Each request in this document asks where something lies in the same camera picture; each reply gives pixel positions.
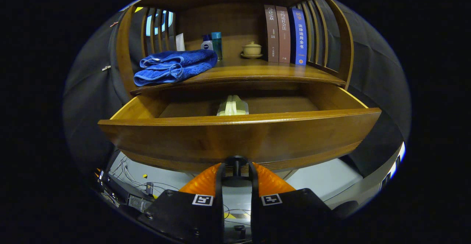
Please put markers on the black electronic device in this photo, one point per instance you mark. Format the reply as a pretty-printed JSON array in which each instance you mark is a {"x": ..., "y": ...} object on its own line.
[{"x": 125, "y": 196}]

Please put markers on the white metal frame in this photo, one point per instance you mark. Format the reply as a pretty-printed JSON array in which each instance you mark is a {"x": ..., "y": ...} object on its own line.
[{"x": 395, "y": 165}]

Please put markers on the white tube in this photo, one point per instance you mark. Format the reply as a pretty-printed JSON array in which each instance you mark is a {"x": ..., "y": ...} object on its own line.
[{"x": 180, "y": 42}]

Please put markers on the folded blue towel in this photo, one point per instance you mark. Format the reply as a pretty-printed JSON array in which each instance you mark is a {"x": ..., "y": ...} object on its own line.
[{"x": 173, "y": 67}]

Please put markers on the wooden countertop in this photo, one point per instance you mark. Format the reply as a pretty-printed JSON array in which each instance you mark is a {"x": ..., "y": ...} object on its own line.
[{"x": 254, "y": 71}]

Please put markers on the beige lidded teacup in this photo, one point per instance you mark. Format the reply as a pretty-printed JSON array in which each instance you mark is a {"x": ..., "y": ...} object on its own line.
[{"x": 252, "y": 49}]

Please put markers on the pale green scrubbing brush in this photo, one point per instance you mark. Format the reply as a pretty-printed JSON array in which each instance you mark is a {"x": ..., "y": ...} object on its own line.
[{"x": 232, "y": 108}]

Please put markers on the teal glass bottle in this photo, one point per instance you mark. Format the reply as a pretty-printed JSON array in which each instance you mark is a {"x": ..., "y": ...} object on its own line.
[{"x": 217, "y": 45}]

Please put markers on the blue book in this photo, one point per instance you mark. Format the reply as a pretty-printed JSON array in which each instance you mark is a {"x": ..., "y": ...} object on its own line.
[{"x": 300, "y": 34}]

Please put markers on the wooden cabinet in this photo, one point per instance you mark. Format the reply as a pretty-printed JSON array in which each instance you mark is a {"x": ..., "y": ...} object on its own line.
[{"x": 220, "y": 19}]

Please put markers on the reddish brown book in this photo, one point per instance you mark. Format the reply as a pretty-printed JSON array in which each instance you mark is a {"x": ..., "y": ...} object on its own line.
[{"x": 283, "y": 34}]

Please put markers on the dark brown book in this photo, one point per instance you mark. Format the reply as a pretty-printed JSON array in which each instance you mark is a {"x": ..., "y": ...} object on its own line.
[{"x": 271, "y": 34}]

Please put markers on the wooden drawer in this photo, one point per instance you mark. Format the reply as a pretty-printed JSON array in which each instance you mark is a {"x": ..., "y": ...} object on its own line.
[{"x": 239, "y": 137}]

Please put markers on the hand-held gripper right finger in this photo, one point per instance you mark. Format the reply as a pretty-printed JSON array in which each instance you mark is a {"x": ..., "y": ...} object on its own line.
[{"x": 255, "y": 222}]

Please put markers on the white lotion bottle blue cap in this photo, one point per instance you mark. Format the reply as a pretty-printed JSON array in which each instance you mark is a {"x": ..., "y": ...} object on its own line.
[{"x": 207, "y": 45}]

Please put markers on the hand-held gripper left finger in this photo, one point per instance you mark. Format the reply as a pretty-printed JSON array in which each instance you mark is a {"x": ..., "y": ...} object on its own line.
[{"x": 219, "y": 222}]

